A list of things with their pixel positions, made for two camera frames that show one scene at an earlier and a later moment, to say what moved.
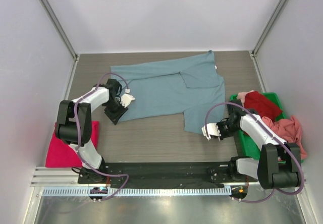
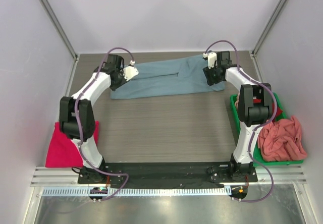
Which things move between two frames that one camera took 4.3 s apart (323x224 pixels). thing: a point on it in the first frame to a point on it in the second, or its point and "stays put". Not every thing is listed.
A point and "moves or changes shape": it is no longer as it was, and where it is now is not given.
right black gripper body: (221, 130) to (210, 76)
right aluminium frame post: (272, 19) stays put
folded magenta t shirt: (61, 155) stays put
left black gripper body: (114, 109) to (121, 80)
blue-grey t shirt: (191, 87) moves or changes shape
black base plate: (165, 173) stays put
